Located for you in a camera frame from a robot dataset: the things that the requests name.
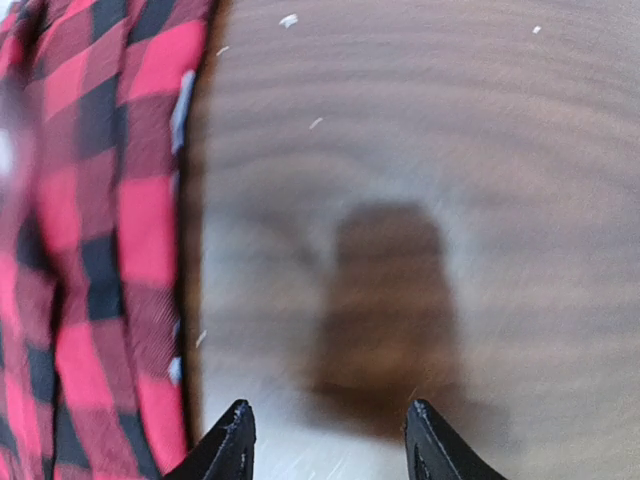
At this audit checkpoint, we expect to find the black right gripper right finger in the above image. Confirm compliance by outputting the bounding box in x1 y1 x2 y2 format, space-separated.
404 399 505 480

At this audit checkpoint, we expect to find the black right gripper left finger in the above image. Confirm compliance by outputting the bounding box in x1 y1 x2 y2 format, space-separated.
164 399 256 480

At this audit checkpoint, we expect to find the red black plaid shirt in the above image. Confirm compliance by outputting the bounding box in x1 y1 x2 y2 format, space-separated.
1 1 211 479

